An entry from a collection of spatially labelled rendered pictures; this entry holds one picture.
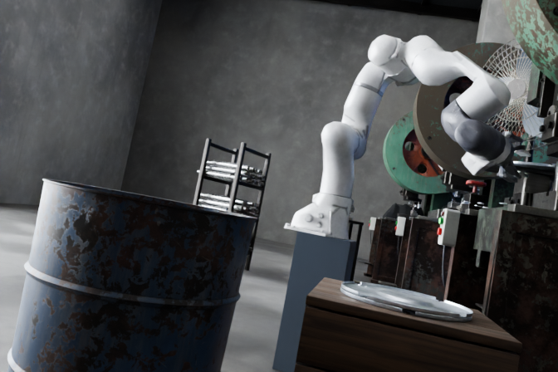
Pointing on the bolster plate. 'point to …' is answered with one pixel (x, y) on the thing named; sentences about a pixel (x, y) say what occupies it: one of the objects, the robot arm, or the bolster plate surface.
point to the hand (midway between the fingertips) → (521, 163)
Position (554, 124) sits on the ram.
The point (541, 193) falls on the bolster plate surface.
